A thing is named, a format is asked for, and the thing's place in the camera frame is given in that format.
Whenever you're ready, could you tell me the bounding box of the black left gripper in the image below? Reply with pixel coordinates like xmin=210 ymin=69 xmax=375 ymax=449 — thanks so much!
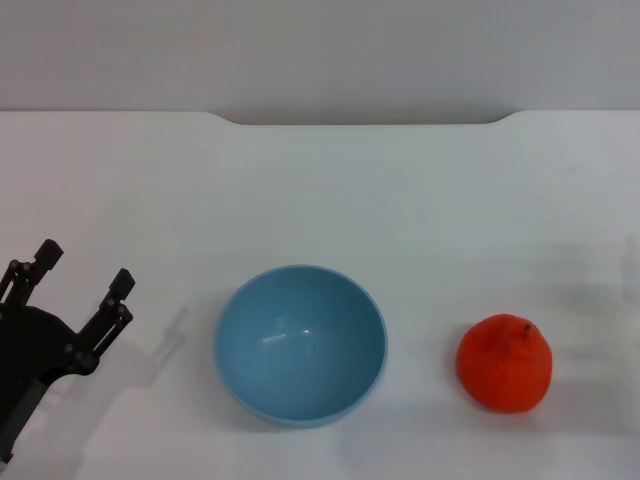
xmin=0 ymin=238 xmax=136 ymax=466

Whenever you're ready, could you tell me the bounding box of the orange fruit with stem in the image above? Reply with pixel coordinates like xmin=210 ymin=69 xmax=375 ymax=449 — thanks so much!
xmin=455 ymin=313 xmax=554 ymax=414

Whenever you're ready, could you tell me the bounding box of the blue ceramic bowl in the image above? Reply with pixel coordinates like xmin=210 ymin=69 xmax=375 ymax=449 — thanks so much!
xmin=213 ymin=264 xmax=389 ymax=428

